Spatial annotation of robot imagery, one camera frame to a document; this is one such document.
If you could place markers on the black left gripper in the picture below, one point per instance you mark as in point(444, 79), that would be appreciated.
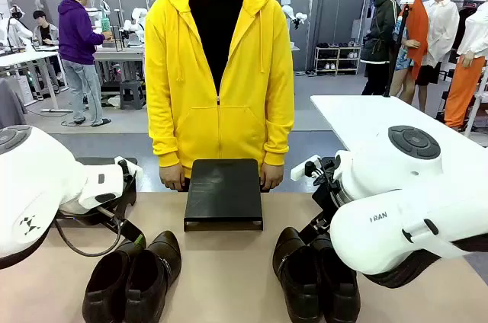
point(112, 219)

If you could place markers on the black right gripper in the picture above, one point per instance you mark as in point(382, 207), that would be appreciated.
point(328, 197)

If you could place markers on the black leather loafer shoe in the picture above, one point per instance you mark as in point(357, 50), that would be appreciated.
point(339, 292)
point(152, 281)
point(104, 288)
point(299, 281)

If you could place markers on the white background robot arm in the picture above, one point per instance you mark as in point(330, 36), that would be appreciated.
point(295, 16)
point(135, 22)

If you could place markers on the person's left forearm yellow sleeve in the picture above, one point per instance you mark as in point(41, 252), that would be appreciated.
point(278, 136)

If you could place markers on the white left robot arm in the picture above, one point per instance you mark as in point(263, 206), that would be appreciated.
point(34, 186)

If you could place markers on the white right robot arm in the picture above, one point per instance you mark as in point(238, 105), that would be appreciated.
point(392, 224)

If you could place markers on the person's right forearm yellow sleeve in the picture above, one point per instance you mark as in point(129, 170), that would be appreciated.
point(164, 136)

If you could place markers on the black shoe stand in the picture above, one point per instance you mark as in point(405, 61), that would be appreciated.
point(129, 197)
point(225, 193)

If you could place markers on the person in yellow hoodie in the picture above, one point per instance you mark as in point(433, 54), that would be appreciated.
point(219, 83)

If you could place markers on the person in purple hoodie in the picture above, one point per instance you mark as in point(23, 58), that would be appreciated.
point(78, 41)

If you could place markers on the seated person dark hair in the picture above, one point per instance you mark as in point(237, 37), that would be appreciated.
point(45, 31)

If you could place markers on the person in white shirt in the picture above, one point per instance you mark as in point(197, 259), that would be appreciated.
point(442, 26)

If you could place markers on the person's left hand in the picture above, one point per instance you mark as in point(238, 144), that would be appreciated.
point(271, 177)

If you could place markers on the person's right hand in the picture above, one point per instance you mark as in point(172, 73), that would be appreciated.
point(172, 177)

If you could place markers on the white table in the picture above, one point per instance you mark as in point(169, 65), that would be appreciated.
point(354, 117)

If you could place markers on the grey plastic step stool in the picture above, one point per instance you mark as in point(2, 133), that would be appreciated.
point(132, 94)

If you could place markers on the white floor power strip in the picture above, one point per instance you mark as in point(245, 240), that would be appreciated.
point(56, 110)

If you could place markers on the white shoe rack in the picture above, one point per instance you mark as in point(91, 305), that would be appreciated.
point(337, 60)

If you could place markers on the grey cloth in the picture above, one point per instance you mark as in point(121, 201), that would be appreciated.
point(10, 106)

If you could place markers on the white background desk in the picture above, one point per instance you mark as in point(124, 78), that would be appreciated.
point(26, 60)

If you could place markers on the mannequin in dark jacket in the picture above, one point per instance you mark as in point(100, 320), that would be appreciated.
point(381, 33)

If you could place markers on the mannequin white top orange trousers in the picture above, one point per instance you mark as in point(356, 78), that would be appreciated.
point(467, 83)

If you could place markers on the mannequin orange top beige hat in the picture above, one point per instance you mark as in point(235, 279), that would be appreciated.
point(413, 33)

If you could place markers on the white background robot with headset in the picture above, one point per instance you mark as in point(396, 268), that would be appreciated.
point(13, 26)

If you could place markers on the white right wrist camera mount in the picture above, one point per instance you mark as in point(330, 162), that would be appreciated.
point(303, 168)

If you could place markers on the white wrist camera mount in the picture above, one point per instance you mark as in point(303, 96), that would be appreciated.
point(131, 168)
point(303, 168)

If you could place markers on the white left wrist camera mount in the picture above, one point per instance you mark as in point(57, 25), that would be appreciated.
point(131, 168)

